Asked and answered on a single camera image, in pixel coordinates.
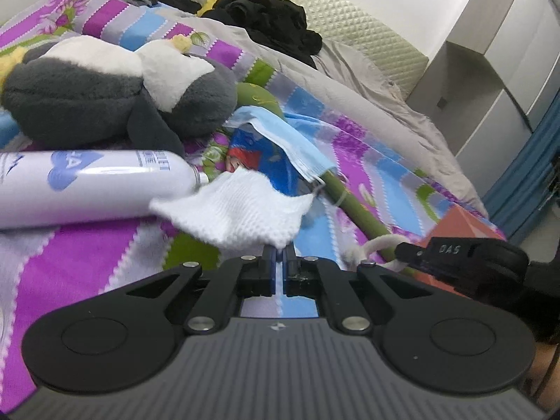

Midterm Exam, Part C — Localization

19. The white knitted cloth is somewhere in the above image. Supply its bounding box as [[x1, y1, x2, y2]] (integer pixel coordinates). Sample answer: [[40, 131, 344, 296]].
[[149, 168, 314, 250]]

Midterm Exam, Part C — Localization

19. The blue face mask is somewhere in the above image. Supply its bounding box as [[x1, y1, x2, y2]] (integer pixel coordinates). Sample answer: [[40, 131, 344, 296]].
[[224, 106, 337, 183]]

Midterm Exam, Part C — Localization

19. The blue cartoon plastic bag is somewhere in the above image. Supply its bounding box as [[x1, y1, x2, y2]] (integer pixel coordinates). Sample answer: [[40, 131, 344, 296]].
[[225, 124, 312, 196]]

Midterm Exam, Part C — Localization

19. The person's right hand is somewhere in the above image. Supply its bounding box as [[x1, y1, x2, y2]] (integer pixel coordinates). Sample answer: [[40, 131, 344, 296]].
[[523, 342, 560, 412]]

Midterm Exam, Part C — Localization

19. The pink cardboard box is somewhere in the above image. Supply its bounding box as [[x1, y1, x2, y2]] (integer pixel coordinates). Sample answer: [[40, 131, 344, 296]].
[[411, 205, 509, 294]]

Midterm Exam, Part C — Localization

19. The blue curtain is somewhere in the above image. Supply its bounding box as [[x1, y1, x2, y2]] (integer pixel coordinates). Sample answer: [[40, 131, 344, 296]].
[[483, 97, 559, 245]]

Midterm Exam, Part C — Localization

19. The green plush stick toy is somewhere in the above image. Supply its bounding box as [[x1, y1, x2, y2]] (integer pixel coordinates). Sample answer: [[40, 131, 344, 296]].
[[228, 83, 410, 272]]

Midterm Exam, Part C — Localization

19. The grey duvet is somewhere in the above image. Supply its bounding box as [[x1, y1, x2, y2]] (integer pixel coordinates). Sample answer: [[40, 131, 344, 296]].
[[155, 7, 488, 216]]

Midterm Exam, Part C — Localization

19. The grey wardrobe cabinet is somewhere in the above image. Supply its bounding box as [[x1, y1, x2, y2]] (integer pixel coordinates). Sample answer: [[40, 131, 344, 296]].
[[407, 0, 559, 195]]

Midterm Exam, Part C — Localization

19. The white spray bottle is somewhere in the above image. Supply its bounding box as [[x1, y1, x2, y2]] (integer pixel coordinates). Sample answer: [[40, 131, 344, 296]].
[[1, 150, 209, 230]]

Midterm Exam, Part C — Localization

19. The black clothes pile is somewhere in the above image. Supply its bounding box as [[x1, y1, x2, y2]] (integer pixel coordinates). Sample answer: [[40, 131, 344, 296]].
[[201, 0, 323, 68]]

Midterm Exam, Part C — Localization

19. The grey white penguin plush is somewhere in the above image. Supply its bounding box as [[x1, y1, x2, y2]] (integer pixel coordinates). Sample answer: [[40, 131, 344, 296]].
[[1, 34, 237, 155]]

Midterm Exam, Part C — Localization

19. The cream quilted headboard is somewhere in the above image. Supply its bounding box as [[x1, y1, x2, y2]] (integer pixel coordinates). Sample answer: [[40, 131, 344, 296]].
[[196, 0, 428, 97]]

